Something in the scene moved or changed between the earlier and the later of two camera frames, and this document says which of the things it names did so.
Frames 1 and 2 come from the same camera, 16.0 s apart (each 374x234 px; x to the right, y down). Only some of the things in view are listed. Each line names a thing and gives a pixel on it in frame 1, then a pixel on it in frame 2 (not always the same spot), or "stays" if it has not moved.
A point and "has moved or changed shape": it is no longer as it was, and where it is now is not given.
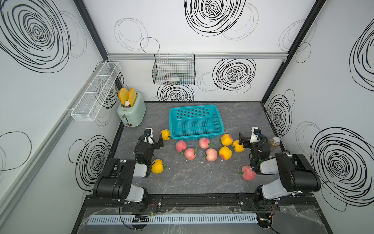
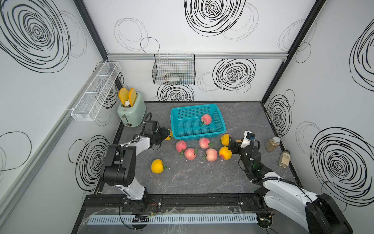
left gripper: (156, 146) to (164, 133)
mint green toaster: (133, 116) stays
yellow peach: (158, 167) stays
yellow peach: (225, 153) stays
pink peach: (212, 154) stays
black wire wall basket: (176, 69) stays
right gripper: (242, 139) to (237, 145)
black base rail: (114, 203) stays
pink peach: (248, 174) has moved or changed shape
